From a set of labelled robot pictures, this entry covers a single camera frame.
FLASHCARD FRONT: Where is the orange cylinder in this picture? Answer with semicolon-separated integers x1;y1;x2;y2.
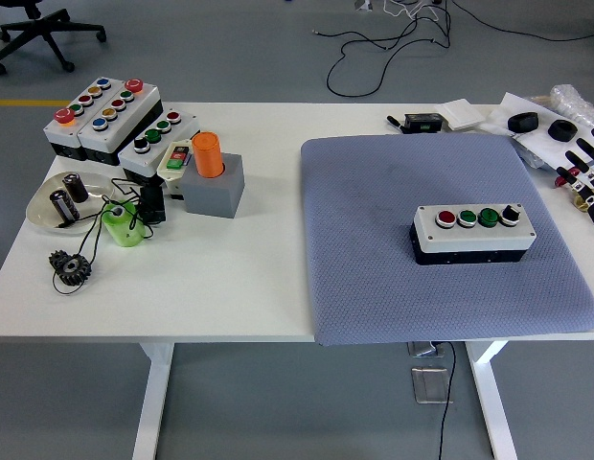
190;131;226;180

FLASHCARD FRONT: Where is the five-button box with mushroom button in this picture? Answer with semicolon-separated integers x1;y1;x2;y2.
41;76;124;162
76;78;164;168

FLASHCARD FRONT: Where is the white floor cable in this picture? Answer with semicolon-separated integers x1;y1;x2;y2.
382;0;440;21

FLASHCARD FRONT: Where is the green plastic cylinder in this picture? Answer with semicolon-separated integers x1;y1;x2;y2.
101;199;148;248

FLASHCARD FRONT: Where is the black office chair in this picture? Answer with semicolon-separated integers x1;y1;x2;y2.
0;0;108;77

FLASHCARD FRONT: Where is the cream red-green switch box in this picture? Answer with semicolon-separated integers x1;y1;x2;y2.
156;139;195;200

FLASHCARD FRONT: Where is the white switch plate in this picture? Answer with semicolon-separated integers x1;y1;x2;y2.
435;98;486;131

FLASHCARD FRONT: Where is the four-button control box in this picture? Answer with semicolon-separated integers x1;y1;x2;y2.
409;203;537;267

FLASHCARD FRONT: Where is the black power cable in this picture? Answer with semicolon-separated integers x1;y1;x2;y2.
438;340;457;460

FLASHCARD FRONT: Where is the black rubber ring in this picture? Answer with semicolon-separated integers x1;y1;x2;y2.
507;111;540;134
547;119;579;143

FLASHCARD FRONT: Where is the four-button box with black knob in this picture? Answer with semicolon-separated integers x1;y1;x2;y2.
118;108;201;186

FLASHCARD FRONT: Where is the white table leg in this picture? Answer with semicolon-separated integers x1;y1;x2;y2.
465;340;518;460
131;342;176;460

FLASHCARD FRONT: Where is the thin black cord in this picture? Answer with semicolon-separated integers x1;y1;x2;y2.
50;176;157;296

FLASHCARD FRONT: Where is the metal floor socket plate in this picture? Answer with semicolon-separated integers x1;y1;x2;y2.
410;366;454;405

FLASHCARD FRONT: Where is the brass valve with red handle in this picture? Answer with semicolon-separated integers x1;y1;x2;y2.
553;174;590;212

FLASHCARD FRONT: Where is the black module with green label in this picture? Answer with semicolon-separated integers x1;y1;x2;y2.
402;112;444;134

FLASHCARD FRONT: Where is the black looped floor cable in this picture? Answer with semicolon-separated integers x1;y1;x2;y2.
311;0;454;97

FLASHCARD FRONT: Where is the black cylindrical capacitor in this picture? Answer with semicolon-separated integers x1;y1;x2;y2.
61;172;90;203
48;189;81;226

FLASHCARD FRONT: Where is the grey-blue textured mat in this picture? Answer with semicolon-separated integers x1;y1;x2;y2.
299;132;594;347

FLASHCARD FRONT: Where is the clear plastic packet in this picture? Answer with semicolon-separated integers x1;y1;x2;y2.
511;136;556;172

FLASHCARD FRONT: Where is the silver metal dish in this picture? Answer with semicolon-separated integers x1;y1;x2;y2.
26;171;117;236

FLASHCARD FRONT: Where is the white paper sheet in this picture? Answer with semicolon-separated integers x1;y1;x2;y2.
478;91;594;176

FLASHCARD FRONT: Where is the black bevel gear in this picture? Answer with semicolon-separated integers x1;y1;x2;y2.
48;249;95;288

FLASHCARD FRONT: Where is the grey block with hole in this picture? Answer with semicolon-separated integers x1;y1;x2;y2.
179;152;244;219

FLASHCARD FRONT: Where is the clear bubble wrap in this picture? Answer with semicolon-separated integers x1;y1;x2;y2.
549;83;594;133

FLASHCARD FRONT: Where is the open metal floor socket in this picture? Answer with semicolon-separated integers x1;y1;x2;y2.
405;340;446;358

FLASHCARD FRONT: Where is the long black floor cable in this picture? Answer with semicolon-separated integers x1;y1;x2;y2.
449;0;594;43

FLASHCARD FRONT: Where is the small black adapter box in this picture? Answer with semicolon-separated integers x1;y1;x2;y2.
138;184;168;225

